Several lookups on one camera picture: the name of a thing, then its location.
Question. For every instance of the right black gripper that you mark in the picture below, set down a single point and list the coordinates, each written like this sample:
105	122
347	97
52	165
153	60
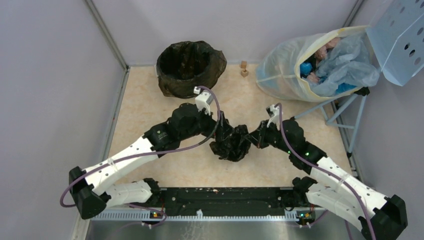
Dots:
258	137

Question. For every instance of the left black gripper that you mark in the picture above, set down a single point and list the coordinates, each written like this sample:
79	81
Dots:
225	129

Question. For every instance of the black trash bag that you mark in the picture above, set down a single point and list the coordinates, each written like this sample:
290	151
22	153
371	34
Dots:
234	146

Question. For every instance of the black bin liner bag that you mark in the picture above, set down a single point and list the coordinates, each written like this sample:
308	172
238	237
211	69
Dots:
188	64

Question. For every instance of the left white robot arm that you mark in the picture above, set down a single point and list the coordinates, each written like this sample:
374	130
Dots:
94	189

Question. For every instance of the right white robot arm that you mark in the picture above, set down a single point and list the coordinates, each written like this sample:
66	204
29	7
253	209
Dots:
375	215

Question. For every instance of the wooden cube near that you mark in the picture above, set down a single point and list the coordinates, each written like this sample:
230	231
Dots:
244	73

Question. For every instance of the wooden cube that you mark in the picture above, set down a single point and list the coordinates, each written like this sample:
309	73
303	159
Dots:
244	73
243	64

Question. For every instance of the wooden cube far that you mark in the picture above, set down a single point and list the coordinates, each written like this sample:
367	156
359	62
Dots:
243	64

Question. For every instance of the large translucent yellow-rimmed bag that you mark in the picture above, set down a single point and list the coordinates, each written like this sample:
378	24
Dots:
278	74

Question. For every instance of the pink plastic bag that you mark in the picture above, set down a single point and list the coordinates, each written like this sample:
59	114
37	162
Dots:
320	55

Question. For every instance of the light blue plastic bag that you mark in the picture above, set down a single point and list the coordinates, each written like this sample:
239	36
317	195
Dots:
346	67

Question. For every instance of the perforated light blue panel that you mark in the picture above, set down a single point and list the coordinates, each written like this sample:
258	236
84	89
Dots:
397	39

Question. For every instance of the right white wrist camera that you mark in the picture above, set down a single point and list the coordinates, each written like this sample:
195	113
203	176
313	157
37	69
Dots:
275	114

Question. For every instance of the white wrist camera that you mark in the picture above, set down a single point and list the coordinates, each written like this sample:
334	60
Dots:
275	114
203	99

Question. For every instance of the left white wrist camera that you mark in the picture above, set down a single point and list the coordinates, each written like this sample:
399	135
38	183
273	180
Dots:
203	99

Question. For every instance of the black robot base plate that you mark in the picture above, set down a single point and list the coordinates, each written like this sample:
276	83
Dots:
228	201

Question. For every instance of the white cable duct strip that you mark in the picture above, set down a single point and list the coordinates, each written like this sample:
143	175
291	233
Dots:
147	216

